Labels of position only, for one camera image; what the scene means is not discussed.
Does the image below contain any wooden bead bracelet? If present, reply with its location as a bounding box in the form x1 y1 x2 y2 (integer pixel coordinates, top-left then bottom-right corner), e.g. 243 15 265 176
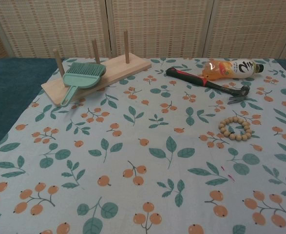
218 116 252 142

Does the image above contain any mint green hand brush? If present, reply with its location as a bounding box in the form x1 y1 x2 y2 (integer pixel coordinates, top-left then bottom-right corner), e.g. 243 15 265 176
60 62 107 107

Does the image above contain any floral tablecloth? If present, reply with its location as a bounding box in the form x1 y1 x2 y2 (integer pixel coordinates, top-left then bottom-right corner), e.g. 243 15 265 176
0 57 286 234

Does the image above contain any wooden board with three pegs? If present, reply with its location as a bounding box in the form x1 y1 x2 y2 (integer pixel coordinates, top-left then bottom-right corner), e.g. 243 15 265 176
40 30 153 106

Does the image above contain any red black claw hammer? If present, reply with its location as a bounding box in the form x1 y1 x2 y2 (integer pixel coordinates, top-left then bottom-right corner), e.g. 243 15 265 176
166 67 250 106

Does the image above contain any woven folding screen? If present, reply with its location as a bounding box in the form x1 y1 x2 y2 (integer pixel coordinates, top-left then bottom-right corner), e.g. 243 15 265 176
0 0 286 61

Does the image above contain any orange drink bottle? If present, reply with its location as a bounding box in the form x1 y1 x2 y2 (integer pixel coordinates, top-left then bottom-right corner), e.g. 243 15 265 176
201 60 265 81

